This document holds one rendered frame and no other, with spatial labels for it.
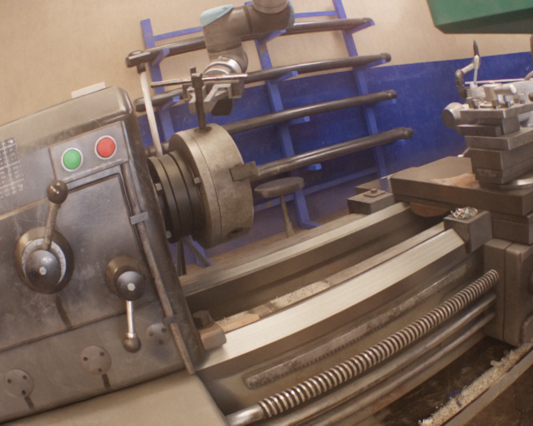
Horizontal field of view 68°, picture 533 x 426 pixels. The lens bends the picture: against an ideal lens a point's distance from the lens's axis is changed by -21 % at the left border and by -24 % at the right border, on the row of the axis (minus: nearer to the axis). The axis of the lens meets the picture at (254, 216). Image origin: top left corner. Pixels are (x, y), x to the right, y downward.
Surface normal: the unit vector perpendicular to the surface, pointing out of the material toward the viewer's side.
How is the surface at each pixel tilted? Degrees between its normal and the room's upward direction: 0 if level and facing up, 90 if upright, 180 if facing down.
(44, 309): 90
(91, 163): 90
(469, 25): 135
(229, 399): 90
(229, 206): 105
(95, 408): 0
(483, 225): 90
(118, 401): 0
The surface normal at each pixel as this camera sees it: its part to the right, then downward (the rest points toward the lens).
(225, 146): 0.17, -0.48
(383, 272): 0.05, -0.69
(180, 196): 0.38, 0.06
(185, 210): 0.44, 0.36
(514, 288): -0.89, 0.30
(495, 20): -0.45, 0.89
